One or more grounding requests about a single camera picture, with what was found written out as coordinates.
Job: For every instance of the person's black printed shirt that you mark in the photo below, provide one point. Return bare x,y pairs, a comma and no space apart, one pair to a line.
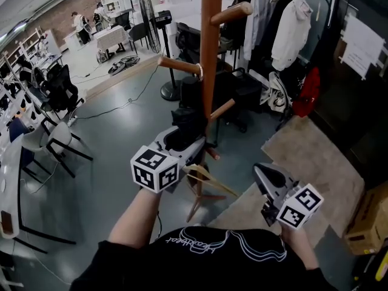
197,268

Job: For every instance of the black hanging jacket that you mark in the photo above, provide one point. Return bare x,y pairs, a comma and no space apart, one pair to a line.
279,14

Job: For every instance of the red bag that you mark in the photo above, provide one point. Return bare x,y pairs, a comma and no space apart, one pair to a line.
307,92

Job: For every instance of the grey chair black legs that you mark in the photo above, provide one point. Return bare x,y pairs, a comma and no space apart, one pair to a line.
60,135
33,138

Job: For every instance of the black mesh office chair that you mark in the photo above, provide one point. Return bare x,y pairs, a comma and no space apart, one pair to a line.
60,89
242,89

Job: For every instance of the long grey table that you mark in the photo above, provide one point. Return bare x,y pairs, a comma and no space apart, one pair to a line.
9,168

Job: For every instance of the person's left forearm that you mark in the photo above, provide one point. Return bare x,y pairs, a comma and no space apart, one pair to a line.
133,220

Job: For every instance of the black metal clothes rack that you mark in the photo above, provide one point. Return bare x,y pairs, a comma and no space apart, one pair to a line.
329,14

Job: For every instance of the black dining chair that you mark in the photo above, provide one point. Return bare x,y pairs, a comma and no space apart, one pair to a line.
138,33

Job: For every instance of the small white table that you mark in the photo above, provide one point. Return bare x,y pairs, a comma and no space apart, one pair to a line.
72,39

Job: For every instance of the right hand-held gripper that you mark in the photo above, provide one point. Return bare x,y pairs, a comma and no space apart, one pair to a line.
300,208

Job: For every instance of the white and black bag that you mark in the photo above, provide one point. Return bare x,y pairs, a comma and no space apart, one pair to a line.
277,92

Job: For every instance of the white power strip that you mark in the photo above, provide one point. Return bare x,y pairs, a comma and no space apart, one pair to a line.
72,120

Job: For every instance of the grey backpack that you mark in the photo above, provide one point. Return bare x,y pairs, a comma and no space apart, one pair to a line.
102,56

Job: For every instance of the white hanging jacket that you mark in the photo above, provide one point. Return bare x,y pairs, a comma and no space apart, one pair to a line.
291,35

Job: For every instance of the white cabinet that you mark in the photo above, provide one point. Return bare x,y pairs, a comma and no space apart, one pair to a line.
56,41

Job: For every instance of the wooden coat stand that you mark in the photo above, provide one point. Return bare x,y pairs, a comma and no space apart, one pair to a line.
212,41

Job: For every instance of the blue chair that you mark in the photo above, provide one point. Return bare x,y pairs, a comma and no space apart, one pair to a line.
16,129

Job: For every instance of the brown cardboard box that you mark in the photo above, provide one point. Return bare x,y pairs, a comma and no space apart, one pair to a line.
369,223

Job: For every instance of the person's right forearm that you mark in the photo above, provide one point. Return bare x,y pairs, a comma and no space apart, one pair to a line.
298,247

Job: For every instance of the black standing fan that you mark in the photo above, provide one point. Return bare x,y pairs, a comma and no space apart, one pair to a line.
163,18

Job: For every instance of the white taped paper sheet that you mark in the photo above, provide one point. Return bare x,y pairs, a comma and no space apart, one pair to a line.
360,50

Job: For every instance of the light wooden clothes hanger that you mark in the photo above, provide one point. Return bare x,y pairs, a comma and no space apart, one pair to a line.
222,189

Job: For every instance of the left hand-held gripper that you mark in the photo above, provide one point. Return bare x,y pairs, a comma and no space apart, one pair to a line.
154,170

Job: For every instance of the white shelving unit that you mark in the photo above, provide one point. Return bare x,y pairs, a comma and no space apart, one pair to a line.
7,68

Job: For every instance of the black framed glass door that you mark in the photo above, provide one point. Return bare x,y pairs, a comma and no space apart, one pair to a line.
357,117

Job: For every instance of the beige rug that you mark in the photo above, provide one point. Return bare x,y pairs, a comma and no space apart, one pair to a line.
309,162

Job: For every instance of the table with white cloth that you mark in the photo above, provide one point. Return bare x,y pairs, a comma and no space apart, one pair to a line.
110,38

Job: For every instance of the black round floor device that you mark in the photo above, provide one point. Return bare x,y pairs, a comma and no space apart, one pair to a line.
124,65

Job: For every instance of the small wooden box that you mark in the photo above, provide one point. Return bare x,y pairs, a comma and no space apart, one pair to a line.
6,223

